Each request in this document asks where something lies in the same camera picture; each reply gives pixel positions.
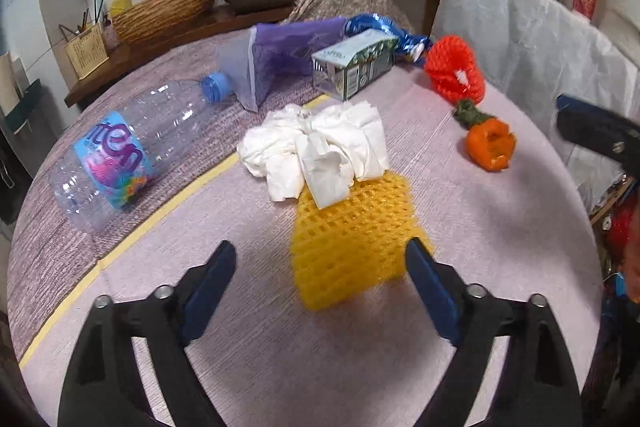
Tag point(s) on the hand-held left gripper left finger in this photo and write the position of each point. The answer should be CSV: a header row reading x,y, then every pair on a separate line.
x,y
210,297

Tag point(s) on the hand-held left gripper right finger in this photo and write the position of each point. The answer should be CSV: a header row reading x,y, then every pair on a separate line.
x,y
435,292

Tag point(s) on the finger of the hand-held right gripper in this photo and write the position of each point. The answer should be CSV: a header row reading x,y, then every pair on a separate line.
x,y
595,127

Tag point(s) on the yellow foam fruit net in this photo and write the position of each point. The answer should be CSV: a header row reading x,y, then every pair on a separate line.
x,y
350,237

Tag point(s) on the clear plastic bottle blue label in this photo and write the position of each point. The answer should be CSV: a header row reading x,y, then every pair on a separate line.
x,y
115,157

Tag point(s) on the purple striped tablecloth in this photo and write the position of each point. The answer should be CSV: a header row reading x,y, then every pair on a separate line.
x,y
450,207

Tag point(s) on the orange pepper piece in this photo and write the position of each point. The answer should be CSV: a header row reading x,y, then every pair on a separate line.
x,y
487,142

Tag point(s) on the white crinkled sheet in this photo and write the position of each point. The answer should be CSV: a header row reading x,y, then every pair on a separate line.
x,y
525,37

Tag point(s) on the red foam fruit net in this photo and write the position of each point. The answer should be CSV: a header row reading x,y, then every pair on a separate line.
x,y
445,67

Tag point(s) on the crumpled white tissue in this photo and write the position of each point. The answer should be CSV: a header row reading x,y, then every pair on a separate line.
x,y
325,142

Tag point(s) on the green white drink carton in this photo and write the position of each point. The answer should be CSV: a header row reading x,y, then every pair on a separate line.
x,y
350,67

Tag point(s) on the blue snack wrapper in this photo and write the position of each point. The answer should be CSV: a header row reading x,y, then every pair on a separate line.
x,y
370,24

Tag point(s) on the purple plastic bag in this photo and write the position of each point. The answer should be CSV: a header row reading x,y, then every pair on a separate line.
x,y
285,52

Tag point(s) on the dark wooden counter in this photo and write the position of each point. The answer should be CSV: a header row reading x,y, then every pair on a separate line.
x,y
200,27

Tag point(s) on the beige chopstick holder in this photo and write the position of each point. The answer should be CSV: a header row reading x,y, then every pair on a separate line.
x,y
85,52

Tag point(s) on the woven wicker basin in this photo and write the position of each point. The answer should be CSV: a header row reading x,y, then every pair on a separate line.
x,y
165,7

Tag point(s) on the yellow soap pump bottle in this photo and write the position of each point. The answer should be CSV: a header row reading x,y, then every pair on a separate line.
x,y
120,2

